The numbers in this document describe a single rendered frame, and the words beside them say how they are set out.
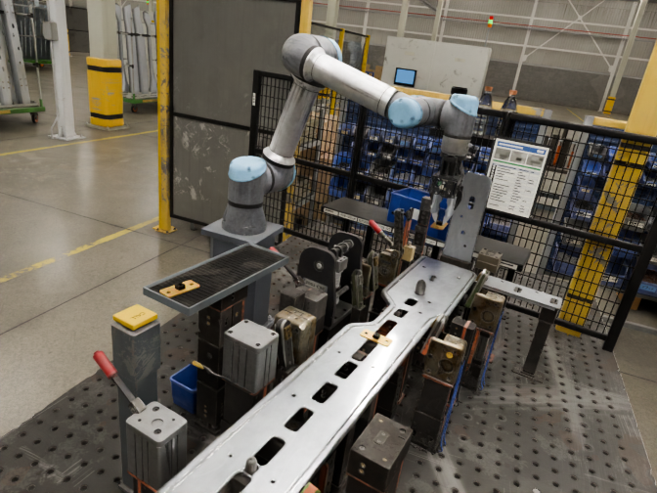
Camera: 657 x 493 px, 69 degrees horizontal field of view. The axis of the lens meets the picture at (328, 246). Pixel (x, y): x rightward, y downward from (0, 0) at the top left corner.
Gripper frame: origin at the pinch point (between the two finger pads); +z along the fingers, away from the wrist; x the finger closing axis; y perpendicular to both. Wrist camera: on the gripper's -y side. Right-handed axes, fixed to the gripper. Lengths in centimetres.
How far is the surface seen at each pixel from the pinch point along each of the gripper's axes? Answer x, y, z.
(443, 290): 4.2, -10.2, 27.1
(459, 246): 2.4, -41.6, 22.5
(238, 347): -25, 66, 17
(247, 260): -40, 42, 10
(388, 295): -9.7, 6.5, 26.5
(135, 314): -42, 77, 10
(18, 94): -736, -366, 82
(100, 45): -648, -450, -1
